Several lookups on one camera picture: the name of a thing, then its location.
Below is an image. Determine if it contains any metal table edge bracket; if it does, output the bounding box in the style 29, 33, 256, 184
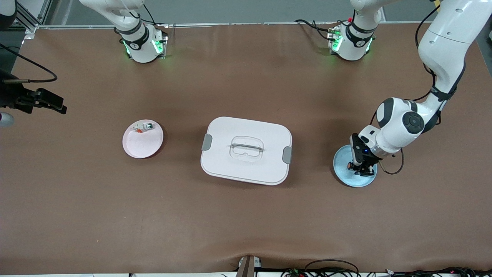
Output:
236, 255, 263, 277

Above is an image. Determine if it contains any brown table mat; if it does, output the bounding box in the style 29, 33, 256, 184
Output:
0, 22, 492, 276

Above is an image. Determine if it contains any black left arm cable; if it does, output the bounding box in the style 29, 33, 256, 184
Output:
370, 3, 442, 176

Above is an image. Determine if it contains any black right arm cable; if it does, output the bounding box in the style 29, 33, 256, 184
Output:
0, 42, 58, 83

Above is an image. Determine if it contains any blue round plate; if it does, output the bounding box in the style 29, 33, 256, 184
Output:
333, 144, 378, 188

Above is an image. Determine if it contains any black looped cable bundle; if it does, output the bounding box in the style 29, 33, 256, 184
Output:
281, 259, 361, 277

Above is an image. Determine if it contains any aluminium table edge rail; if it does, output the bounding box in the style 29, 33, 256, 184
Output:
37, 20, 462, 30

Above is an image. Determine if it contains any pink round plate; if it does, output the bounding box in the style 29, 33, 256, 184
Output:
122, 119, 165, 159

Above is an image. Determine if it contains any storage box with white lid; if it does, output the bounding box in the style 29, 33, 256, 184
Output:
200, 116, 293, 186

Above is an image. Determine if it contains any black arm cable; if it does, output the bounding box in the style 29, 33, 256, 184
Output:
370, 3, 442, 176
0, 42, 58, 83

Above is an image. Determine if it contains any black base cable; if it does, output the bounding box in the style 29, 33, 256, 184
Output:
295, 19, 336, 41

